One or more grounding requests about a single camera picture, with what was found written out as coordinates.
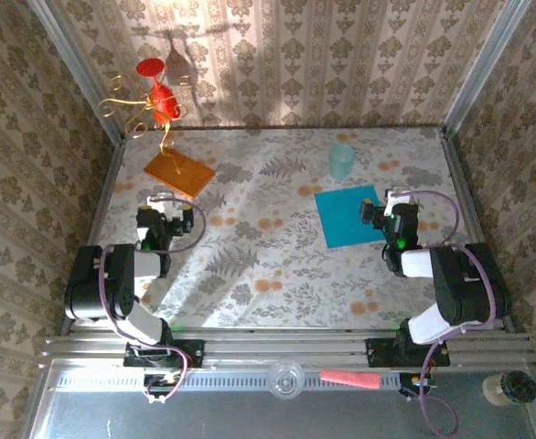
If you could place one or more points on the blue square paper sheet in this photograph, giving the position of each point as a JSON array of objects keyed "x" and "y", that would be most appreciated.
[{"x": 341, "y": 215}]

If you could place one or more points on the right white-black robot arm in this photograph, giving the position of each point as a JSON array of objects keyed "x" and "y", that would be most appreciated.
[{"x": 460, "y": 283}]

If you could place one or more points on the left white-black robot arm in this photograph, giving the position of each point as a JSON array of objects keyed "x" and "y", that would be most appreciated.
[{"x": 80, "y": 292}]

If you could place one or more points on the orange rectangular base board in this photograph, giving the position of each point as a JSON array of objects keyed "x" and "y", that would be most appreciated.
[{"x": 190, "y": 176}]

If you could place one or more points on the translucent blue plastic cup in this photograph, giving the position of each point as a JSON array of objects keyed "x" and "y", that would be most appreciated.
[{"x": 341, "y": 162}]

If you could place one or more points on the red goblet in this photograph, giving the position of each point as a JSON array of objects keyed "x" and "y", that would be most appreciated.
[{"x": 163, "y": 103}]

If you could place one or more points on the floral patterned table cover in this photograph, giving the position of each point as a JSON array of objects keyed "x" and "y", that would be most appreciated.
[{"x": 272, "y": 297}]

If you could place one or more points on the small connector board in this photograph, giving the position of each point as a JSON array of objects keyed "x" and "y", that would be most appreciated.
[
  {"x": 416, "y": 383},
  {"x": 163, "y": 382}
]

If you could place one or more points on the pink oblong eraser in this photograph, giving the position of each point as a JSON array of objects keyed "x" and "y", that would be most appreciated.
[{"x": 350, "y": 378}]

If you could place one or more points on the cream jar with black lid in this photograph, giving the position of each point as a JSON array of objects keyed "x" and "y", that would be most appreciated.
[{"x": 517, "y": 388}]

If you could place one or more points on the grey metal tray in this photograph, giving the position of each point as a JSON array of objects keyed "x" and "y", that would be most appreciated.
[{"x": 295, "y": 416}]

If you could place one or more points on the aluminium side rail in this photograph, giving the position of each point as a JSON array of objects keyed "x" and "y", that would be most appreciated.
[
  {"x": 101, "y": 206},
  {"x": 468, "y": 206}
]

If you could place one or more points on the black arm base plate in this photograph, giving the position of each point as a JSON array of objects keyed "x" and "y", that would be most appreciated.
[
  {"x": 378, "y": 352},
  {"x": 195, "y": 350}
]

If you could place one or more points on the aluminium frame post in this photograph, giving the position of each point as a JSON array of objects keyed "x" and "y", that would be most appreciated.
[
  {"x": 480, "y": 68},
  {"x": 81, "y": 68}
]

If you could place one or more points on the long aluminium base rail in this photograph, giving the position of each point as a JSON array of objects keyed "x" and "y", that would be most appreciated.
[{"x": 286, "y": 347}]

